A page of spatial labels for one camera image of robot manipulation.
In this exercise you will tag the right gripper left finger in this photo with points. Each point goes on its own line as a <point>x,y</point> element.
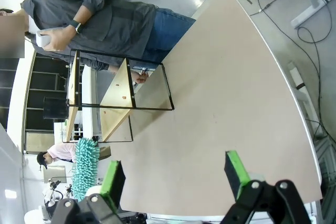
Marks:
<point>113,182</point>

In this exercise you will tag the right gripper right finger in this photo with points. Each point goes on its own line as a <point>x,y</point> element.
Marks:
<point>237,174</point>

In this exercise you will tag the teal microfiber duster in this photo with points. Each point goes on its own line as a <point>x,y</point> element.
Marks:
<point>85,166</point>

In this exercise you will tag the white box-shaped object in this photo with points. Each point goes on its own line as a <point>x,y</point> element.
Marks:
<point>43,39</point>

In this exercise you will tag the person's left forearm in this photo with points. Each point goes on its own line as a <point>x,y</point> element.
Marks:
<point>85,15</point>

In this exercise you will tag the person's right forearm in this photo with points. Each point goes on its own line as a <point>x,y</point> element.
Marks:
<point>114,69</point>

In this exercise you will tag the person's right hand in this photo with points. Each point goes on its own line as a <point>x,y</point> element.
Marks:
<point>140,77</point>

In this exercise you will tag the person's left hand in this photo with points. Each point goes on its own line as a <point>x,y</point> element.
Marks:
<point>60,39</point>

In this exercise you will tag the brown cardboard box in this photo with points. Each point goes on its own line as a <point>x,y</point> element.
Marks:
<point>105,152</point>

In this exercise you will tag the person in pink shirt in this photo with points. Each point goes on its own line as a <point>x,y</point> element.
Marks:
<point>63,151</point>

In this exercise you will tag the white flat panel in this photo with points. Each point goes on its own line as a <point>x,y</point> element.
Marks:
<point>88,98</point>

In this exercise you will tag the black square box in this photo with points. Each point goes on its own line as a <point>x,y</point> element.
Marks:
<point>53,108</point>

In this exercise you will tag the dark wooden shelving unit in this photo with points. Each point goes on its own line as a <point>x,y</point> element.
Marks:
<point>39,77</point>

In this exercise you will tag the person in grey shirt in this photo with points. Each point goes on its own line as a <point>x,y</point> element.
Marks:
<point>120,27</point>

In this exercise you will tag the dark wrist watch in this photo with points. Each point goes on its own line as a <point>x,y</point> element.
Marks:
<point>76,25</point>

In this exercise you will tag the black tape strip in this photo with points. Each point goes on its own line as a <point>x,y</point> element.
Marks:
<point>249,1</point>

